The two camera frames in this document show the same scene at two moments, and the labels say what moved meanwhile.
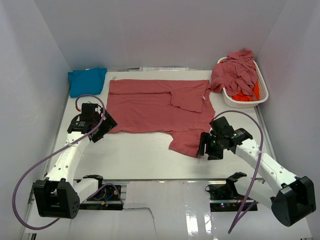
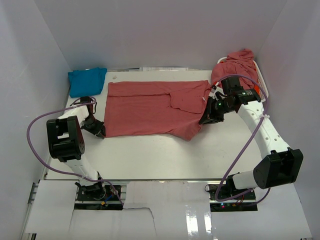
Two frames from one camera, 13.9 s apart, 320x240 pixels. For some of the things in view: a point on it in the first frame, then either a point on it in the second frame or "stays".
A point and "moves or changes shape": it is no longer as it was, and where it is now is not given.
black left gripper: [108, 124] -> [99, 127]
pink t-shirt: [180, 107] moves or changes shape
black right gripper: [205, 138] -> [209, 116]
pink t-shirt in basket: [237, 73] stays
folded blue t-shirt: [87, 82] stays
